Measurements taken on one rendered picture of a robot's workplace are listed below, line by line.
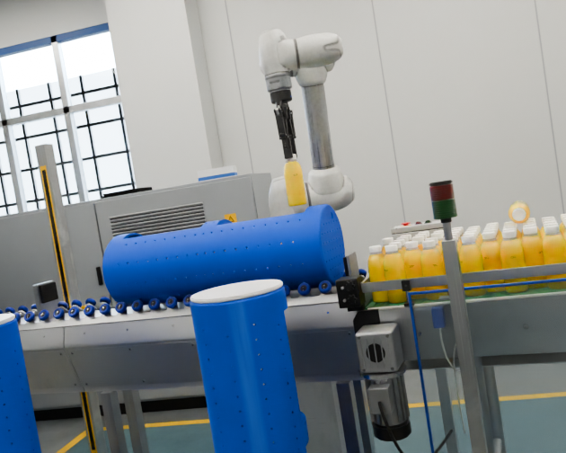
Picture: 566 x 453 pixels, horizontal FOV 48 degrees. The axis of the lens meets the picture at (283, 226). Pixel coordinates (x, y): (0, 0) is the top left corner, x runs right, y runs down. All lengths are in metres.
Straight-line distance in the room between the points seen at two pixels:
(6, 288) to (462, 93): 3.57
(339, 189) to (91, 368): 1.30
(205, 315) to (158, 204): 2.36
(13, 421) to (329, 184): 1.57
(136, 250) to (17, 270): 2.33
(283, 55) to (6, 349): 1.32
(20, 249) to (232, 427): 3.02
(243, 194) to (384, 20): 1.96
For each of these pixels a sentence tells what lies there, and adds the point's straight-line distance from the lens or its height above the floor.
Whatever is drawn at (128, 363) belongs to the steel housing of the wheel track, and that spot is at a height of 0.74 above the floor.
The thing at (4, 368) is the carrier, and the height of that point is 0.89.
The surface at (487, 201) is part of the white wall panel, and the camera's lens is 5.05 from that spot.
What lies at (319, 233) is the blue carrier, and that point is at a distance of 2.09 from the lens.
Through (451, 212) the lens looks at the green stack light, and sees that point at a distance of 1.74.
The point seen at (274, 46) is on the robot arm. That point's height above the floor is 1.79.
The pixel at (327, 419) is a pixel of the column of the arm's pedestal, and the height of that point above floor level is 0.26.
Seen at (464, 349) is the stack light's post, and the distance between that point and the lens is 1.81.
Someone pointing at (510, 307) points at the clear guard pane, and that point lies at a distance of 1.89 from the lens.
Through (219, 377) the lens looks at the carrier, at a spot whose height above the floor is 0.81.
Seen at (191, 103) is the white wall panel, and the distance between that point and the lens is 5.08.
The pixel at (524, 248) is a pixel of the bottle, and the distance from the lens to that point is 2.00.
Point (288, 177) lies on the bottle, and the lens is 2.21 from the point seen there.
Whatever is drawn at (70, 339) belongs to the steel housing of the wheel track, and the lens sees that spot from 2.66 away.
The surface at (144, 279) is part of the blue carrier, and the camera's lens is 2.40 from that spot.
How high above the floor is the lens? 1.30
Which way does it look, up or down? 3 degrees down
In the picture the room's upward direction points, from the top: 9 degrees counter-clockwise
